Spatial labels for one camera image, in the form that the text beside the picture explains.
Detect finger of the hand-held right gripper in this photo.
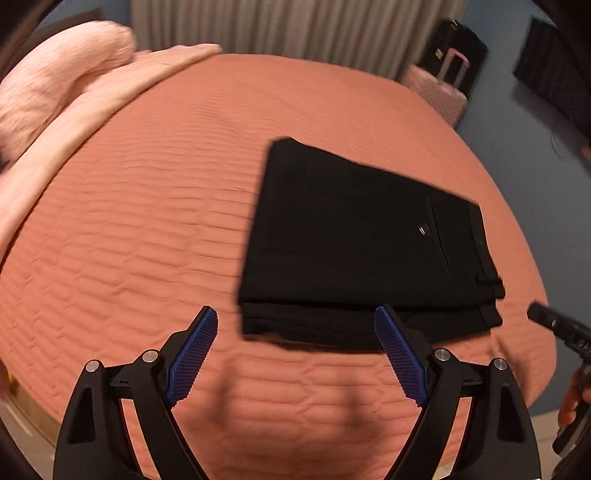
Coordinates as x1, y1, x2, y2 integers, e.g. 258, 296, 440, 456
527, 301, 561, 331

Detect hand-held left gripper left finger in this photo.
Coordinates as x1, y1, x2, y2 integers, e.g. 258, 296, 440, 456
53, 305, 219, 480

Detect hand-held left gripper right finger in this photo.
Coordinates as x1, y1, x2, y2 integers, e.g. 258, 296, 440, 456
374, 304, 542, 480

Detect black pants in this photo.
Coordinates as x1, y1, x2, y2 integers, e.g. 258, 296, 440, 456
238, 136, 507, 350

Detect person's right hand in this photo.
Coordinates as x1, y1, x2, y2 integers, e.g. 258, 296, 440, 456
557, 364, 591, 431

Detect bed with pink quilted cover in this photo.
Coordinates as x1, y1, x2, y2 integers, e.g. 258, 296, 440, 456
0, 52, 557, 467

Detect pink suitcase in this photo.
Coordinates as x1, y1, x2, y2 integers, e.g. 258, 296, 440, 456
400, 48, 468, 128

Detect light pink blanket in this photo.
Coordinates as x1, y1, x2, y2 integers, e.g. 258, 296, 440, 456
0, 43, 223, 261

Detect black suitcase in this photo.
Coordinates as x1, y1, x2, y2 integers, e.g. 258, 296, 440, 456
418, 18, 489, 96

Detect pink floral pillow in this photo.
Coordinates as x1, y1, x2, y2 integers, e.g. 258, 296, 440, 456
0, 20, 138, 163

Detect grey pleated curtain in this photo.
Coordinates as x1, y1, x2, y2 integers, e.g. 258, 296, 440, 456
130, 0, 468, 80

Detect wall-mounted television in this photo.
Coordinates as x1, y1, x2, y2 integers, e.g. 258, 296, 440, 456
512, 16, 591, 139

